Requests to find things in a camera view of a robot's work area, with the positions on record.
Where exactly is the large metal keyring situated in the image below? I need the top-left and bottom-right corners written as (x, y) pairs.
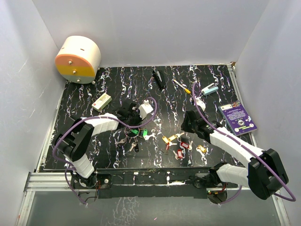
top-left (124, 127), bottom-right (142, 138)

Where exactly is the yellow tag with key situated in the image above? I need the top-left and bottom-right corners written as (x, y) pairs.
top-left (168, 132), bottom-right (184, 142)

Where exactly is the silver key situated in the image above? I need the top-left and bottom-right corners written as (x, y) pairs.
top-left (129, 142), bottom-right (137, 152)
top-left (116, 138), bottom-right (127, 145)

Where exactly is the black head key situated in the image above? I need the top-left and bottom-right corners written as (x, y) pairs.
top-left (135, 144), bottom-right (139, 153)

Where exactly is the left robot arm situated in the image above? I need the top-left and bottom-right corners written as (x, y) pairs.
top-left (53, 100), bottom-right (157, 188)

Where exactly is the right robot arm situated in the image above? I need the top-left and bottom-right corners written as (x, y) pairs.
top-left (181, 110), bottom-right (289, 200)

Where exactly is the red tag right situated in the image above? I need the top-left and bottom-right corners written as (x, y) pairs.
top-left (180, 142), bottom-right (191, 150)

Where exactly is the yellow tag far right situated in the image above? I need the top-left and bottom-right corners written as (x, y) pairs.
top-left (198, 145), bottom-right (206, 153)

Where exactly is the small beige cardboard box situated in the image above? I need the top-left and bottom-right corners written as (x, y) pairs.
top-left (92, 93), bottom-right (112, 112)

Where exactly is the white pen yellow cap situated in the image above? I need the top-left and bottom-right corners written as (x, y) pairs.
top-left (172, 79), bottom-right (191, 94)

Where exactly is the red tag lower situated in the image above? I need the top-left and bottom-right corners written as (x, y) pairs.
top-left (173, 149), bottom-right (183, 160)

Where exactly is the purple booklet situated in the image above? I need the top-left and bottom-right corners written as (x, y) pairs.
top-left (218, 101), bottom-right (257, 136)

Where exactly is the black stapler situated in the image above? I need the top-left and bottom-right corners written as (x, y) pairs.
top-left (152, 70), bottom-right (166, 90)

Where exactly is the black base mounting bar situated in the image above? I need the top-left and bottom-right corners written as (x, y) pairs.
top-left (71, 167), bottom-right (237, 203)

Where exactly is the round drawer box pink yellow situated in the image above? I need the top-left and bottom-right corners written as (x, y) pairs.
top-left (55, 35), bottom-right (101, 84)

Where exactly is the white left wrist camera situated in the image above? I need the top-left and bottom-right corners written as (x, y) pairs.
top-left (138, 100), bottom-right (153, 120)

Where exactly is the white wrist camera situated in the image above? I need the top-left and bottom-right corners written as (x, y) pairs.
top-left (138, 100), bottom-right (153, 120)
top-left (196, 97), bottom-right (206, 112)

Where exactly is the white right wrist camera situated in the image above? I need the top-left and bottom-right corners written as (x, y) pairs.
top-left (196, 97), bottom-right (206, 112)

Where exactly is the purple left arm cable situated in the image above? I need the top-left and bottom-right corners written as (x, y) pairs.
top-left (53, 97), bottom-right (158, 205)

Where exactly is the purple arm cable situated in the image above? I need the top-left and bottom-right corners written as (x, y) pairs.
top-left (53, 97), bottom-right (158, 205)
top-left (192, 82), bottom-right (296, 205)

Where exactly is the aluminium rail frame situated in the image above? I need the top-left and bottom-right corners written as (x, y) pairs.
top-left (16, 170), bottom-right (291, 226)

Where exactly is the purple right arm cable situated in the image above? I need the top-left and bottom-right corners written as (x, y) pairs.
top-left (192, 82), bottom-right (296, 205)

